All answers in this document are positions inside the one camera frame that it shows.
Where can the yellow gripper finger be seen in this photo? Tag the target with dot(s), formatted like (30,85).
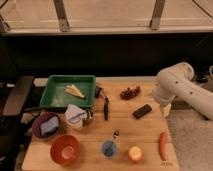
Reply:
(165,110)

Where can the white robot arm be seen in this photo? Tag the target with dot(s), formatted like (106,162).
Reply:
(176,81)

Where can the blue measuring cup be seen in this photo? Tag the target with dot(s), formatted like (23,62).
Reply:
(109,147)

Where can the black rectangular block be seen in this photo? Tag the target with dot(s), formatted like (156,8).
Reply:
(142,111)

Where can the orange carrot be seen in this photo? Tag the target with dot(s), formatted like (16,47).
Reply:
(162,144)

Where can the red grapes bunch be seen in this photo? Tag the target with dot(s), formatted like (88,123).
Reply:
(130,93)

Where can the red yellow apple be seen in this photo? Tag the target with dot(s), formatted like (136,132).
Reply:
(135,154)

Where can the green plastic tray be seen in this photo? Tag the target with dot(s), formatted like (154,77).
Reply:
(55,95)

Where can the orange bowl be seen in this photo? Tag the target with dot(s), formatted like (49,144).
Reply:
(65,150)

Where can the blue sponge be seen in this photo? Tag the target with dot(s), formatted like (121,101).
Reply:
(49,126)

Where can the purple bowl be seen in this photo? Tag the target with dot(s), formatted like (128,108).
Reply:
(41,119)

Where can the black chair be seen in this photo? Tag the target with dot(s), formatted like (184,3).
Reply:
(10,122)

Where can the black handled tool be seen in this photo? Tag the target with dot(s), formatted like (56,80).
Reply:
(99,92)

